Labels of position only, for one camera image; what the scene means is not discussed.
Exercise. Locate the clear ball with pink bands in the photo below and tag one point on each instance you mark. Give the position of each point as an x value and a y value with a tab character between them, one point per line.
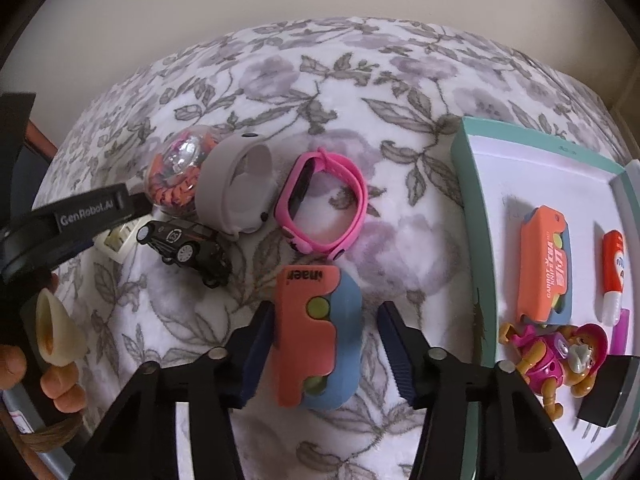
172	176

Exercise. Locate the orange blue carrot knife toy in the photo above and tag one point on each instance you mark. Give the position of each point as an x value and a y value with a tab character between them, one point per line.
545	286

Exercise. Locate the pink blue folding toy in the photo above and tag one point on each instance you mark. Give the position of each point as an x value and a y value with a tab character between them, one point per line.
318	340

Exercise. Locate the cream hair claw clip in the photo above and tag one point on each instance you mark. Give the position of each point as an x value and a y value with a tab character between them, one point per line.
117	243

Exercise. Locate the black power adapter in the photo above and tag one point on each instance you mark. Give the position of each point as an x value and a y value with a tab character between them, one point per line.
606	401

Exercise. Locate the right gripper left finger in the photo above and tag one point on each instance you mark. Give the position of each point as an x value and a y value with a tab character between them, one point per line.
136	438

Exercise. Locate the purple lighter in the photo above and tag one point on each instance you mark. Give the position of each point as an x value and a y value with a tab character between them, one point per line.
620	334

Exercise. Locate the red glue tube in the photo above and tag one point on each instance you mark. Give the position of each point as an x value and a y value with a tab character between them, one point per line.
613	267

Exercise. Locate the pink puppy toy figure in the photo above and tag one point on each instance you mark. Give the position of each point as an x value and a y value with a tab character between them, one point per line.
569	356

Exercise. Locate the black toy car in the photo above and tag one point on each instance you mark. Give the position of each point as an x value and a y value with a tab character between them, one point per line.
189	245

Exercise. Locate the floral grey white blanket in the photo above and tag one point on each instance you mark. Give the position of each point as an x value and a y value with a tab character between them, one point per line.
388	94

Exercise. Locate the teal white box lid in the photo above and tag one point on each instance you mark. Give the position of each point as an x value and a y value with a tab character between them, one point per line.
504	173

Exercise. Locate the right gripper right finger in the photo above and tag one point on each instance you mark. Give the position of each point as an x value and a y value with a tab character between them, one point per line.
487	413

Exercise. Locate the pink kids smartwatch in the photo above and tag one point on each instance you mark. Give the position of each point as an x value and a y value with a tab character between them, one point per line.
322	205

